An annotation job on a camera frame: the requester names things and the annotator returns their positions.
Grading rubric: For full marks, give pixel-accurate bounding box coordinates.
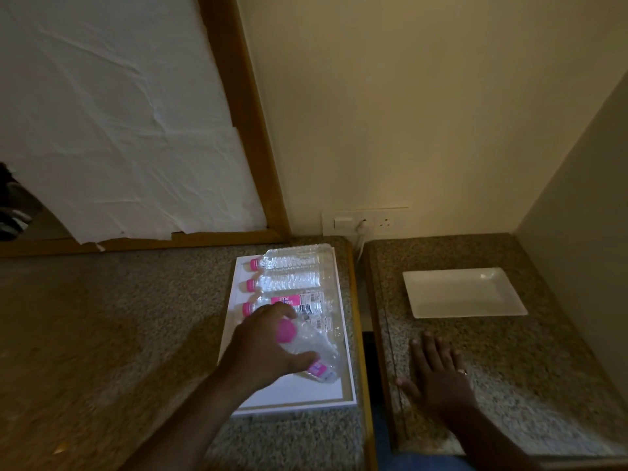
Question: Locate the small white rectangular plate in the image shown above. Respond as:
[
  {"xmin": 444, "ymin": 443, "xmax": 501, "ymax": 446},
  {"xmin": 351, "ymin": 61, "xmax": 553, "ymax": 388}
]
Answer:
[{"xmin": 402, "ymin": 268, "xmax": 529, "ymax": 320}]

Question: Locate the person's left forearm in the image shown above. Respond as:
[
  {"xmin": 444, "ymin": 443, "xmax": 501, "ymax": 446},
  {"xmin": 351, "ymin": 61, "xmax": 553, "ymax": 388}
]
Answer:
[{"xmin": 119, "ymin": 364, "xmax": 252, "ymax": 471}]

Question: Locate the person's right hand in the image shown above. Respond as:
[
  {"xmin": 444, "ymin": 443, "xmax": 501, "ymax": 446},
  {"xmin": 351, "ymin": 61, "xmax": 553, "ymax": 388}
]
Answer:
[{"xmin": 396, "ymin": 330, "xmax": 480, "ymax": 423}]

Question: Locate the mirror glass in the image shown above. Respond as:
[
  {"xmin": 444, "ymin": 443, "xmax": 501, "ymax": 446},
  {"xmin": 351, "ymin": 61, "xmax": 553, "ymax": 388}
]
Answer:
[{"xmin": 0, "ymin": 162, "xmax": 75, "ymax": 242}]

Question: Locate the clear pink-capped water bottle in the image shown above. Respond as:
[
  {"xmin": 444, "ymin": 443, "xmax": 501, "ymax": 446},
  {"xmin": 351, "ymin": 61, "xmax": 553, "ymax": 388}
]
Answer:
[
  {"xmin": 250, "ymin": 243, "xmax": 333, "ymax": 270},
  {"xmin": 241, "ymin": 290, "xmax": 328, "ymax": 318},
  {"xmin": 277, "ymin": 318, "xmax": 343, "ymax": 384},
  {"xmin": 294, "ymin": 314, "xmax": 342, "ymax": 342},
  {"xmin": 246, "ymin": 269, "xmax": 328, "ymax": 294}
]

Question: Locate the white plug with cable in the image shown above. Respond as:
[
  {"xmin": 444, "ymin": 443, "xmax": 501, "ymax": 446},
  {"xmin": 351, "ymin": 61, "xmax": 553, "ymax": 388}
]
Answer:
[{"xmin": 355, "ymin": 218, "xmax": 370, "ymax": 263}]

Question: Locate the person's left hand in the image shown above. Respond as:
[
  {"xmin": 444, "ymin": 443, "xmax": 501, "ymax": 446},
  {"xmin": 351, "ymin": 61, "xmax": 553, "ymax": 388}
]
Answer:
[{"xmin": 218, "ymin": 302, "xmax": 321, "ymax": 394}]

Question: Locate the large white rectangular tray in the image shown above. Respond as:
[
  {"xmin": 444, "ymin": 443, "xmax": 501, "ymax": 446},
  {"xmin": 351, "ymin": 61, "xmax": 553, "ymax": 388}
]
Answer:
[{"xmin": 217, "ymin": 246, "xmax": 357, "ymax": 418}]

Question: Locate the person's right forearm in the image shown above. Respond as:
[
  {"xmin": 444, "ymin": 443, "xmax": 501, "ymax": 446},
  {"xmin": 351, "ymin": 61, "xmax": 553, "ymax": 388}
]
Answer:
[{"xmin": 447, "ymin": 404, "xmax": 543, "ymax": 471}]

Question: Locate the white wall socket panel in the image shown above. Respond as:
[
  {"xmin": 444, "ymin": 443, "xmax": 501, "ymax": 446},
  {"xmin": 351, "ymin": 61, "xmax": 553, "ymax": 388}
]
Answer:
[{"xmin": 321, "ymin": 208, "xmax": 411, "ymax": 236}]

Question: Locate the wooden mirror frame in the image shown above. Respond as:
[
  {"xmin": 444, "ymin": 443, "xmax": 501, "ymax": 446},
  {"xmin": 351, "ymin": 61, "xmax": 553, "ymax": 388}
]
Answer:
[{"xmin": 0, "ymin": 0, "xmax": 291, "ymax": 259}]

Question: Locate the white crumpled paper sheet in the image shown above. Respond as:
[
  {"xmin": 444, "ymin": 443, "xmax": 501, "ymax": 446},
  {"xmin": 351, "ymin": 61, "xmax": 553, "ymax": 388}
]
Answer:
[{"xmin": 0, "ymin": 0, "xmax": 268, "ymax": 253}]

